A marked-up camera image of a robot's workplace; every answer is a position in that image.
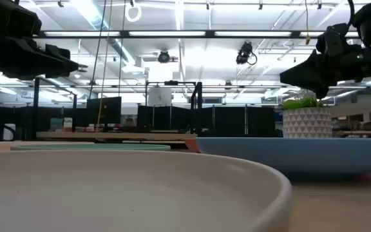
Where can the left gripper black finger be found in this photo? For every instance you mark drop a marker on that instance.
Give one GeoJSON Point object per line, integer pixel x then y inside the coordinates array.
{"type": "Point", "coordinates": [58, 52]}
{"type": "Point", "coordinates": [63, 68]}

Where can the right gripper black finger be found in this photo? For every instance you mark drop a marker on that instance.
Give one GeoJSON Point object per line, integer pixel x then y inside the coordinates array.
{"type": "Point", "coordinates": [321, 91]}
{"type": "Point", "coordinates": [301, 72]}

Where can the blue plate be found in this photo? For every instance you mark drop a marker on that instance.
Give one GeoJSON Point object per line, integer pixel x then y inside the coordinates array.
{"type": "Point", "coordinates": [295, 156]}

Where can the pale green plate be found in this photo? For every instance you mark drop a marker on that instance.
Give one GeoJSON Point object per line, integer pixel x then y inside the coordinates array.
{"type": "Point", "coordinates": [92, 147]}

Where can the large beige plate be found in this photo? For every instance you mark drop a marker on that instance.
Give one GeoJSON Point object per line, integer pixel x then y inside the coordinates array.
{"type": "Point", "coordinates": [124, 190]}

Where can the green plant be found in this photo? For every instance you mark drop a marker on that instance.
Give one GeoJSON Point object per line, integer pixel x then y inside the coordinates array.
{"type": "Point", "coordinates": [298, 103]}

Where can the white triangle-pattern plant pot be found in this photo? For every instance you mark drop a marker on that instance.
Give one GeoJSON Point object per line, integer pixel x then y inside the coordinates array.
{"type": "Point", "coordinates": [306, 124]}

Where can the wooden workbench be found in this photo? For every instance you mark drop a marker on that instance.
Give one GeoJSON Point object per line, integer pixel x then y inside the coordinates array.
{"type": "Point", "coordinates": [362, 132]}

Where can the black monitor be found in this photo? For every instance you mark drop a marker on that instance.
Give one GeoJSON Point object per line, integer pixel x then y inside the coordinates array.
{"type": "Point", "coordinates": [105, 109]}

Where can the white container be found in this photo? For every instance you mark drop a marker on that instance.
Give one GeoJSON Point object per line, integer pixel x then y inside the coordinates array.
{"type": "Point", "coordinates": [10, 132]}

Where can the black partition screens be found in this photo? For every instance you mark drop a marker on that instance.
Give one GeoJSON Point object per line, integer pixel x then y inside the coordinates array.
{"type": "Point", "coordinates": [230, 120]}

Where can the white cylindrical tank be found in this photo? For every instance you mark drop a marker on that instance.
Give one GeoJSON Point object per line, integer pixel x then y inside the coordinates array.
{"type": "Point", "coordinates": [159, 96]}

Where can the black round ceiling spotlight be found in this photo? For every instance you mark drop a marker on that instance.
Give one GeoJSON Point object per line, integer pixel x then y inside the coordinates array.
{"type": "Point", "coordinates": [164, 57]}

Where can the long ceiling light bar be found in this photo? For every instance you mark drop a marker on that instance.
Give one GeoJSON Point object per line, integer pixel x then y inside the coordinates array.
{"type": "Point", "coordinates": [172, 33]}

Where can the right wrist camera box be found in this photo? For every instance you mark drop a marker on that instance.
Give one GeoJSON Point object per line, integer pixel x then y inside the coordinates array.
{"type": "Point", "coordinates": [332, 40]}

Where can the black frame wooden shelf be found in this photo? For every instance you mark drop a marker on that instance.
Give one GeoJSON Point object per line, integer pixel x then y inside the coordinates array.
{"type": "Point", "coordinates": [114, 136]}

